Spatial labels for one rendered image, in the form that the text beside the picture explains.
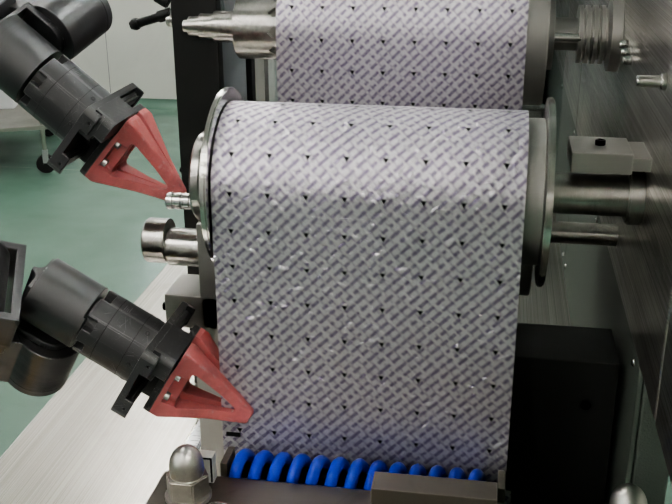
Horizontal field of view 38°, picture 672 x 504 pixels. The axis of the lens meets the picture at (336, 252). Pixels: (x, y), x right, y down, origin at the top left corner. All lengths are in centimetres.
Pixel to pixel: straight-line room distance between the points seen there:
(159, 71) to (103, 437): 570
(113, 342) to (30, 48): 25
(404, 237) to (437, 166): 6
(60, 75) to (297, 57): 23
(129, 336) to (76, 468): 32
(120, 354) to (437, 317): 25
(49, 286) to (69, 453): 34
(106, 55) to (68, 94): 601
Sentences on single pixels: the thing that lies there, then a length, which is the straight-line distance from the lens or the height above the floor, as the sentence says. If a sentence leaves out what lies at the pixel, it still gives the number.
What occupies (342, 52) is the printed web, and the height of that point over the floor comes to 132.
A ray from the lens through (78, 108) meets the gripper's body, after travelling 84.
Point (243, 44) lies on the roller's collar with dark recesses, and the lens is 101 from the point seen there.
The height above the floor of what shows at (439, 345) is 114.
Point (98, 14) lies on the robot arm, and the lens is 91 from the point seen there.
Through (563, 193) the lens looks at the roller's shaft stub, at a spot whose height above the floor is 125.
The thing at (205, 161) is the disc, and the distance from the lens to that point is 74.
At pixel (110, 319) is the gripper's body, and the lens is 80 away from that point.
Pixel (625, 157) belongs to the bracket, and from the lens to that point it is 75.
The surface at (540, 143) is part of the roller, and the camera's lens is 74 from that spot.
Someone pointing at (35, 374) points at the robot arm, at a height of 109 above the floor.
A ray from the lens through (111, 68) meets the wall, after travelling 686.
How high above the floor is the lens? 148
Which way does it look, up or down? 21 degrees down
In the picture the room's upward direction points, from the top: straight up
